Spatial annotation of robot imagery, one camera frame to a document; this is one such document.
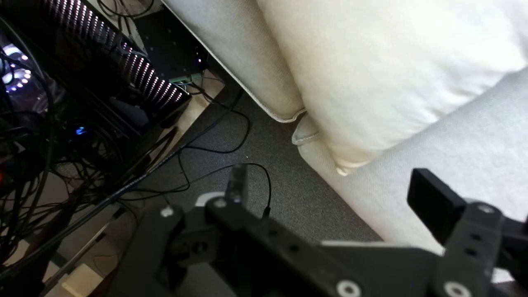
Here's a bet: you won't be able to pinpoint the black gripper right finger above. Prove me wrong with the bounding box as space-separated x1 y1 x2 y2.
408 169 467 248

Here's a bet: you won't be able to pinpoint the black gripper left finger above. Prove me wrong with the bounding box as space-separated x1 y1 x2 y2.
225 165 248 205

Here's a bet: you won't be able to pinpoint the cream pleated pillow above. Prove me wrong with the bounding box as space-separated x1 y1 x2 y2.
256 0 528 175

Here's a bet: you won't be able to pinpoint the black floor cables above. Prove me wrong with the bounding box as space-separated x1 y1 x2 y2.
0 0 274 278

